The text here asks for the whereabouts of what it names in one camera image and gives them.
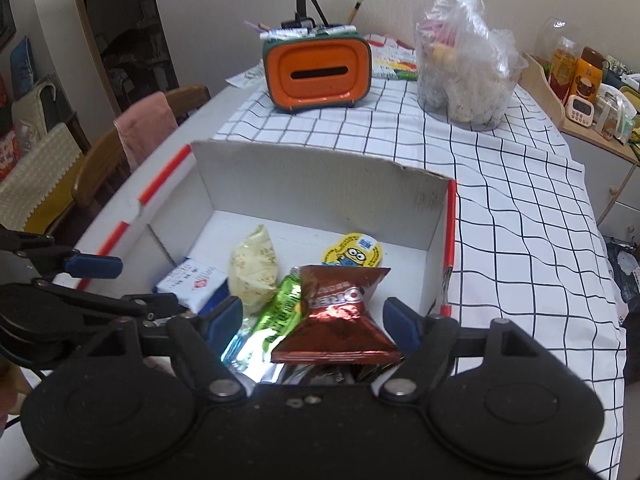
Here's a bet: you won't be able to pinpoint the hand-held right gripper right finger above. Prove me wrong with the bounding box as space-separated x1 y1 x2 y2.
382 296 551 403

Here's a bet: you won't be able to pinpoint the white blue small box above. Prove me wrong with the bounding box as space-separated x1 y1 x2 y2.
155 257 231 313

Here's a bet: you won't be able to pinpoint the red brown foil snack packet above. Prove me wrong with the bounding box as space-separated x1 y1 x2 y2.
270 265 403 365

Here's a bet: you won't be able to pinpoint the chair with cream lace cover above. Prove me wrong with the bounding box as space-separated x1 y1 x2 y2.
0 122 86 233

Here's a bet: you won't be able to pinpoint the orange tissue box organizer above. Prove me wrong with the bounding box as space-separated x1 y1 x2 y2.
263 31 373 113

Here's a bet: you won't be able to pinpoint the colourful printed booklet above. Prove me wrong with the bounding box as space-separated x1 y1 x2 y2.
365 34 420 82

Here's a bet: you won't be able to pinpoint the white cardboard box red edges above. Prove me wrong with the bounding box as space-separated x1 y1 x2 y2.
75 140 458 386

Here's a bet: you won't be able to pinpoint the white printed paper sheet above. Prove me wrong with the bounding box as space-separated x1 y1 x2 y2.
225 60 266 88

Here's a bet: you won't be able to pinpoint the clear glass jar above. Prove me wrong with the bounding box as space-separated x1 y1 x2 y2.
535 16 581 61

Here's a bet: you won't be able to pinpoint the yellow cartoon jelly pouch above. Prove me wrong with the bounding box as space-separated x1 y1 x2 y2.
320 231 385 268

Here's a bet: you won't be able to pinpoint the dark framed picture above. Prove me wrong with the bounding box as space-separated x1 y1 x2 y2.
0 0 18 51

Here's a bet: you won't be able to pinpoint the wooden chair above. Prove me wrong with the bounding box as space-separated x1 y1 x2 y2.
72 85 212 211

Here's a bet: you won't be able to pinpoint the green snack packet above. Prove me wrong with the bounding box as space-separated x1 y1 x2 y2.
220 267 306 371

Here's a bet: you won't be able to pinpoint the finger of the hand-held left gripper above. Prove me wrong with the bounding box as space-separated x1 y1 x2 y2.
0 282 184 322
0 225 124 282

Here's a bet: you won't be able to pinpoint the orange bottle brown cap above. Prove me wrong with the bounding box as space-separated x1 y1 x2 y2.
572 46 608 106

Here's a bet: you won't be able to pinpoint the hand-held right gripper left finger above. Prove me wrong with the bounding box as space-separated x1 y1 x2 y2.
97 296 246 403

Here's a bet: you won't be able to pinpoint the cream snack packet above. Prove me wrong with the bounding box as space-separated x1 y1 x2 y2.
229 224 280 317

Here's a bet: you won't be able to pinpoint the clear plastic bag of sweets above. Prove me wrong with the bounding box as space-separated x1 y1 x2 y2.
415 0 530 132

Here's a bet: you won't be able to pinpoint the yellow drink bottle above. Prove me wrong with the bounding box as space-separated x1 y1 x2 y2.
549 36 578 92

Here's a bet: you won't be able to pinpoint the dark plastic bag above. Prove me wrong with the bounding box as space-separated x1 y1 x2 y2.
602 237 640 311

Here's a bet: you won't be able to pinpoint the white kitchen timer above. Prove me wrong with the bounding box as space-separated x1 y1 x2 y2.
566 95 593 123

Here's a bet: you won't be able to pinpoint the pink towel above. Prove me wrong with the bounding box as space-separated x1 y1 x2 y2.
114 91 177 171

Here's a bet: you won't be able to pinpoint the wooden desktop tray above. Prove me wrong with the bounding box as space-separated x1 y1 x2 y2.
517 52 640 166

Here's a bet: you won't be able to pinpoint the dark foil snack packet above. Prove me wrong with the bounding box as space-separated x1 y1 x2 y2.
280 362 401 386

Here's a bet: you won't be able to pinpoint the white drawer cabinet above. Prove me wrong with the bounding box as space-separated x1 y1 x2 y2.
560 130 640 241

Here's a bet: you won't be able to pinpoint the blue cushion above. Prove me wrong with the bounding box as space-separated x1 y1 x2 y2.
10 35 38 98

